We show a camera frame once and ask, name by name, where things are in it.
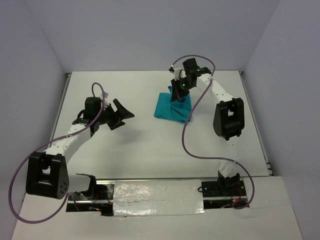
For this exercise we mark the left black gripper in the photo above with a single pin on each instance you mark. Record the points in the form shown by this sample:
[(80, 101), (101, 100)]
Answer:
[(121, 113)]

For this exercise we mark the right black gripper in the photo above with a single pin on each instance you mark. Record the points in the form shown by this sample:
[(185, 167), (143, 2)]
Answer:
[(177, 93)]

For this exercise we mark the teal t shirt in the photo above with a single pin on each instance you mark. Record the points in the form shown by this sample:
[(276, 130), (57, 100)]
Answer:
[(177, 111)]

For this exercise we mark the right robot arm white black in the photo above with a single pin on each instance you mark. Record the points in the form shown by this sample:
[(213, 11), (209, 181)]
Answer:
[(228, 120)]

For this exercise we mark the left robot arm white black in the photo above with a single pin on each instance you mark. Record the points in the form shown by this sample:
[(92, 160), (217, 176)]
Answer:
[(47, 173)]

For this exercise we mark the silver tape patch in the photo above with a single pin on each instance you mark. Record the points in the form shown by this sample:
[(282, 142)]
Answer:
[(157, 198)]

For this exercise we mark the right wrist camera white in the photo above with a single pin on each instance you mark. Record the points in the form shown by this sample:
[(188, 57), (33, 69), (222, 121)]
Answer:
[(177, 72)]

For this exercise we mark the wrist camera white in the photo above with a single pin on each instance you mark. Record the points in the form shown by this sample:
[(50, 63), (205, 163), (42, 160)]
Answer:
[(104, 98), (177, 72)]

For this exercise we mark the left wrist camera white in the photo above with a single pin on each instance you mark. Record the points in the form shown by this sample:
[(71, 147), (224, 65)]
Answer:
[(104, 98)]

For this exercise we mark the metal base rail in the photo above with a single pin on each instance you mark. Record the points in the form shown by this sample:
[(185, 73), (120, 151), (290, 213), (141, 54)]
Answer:
[(101, 202)]

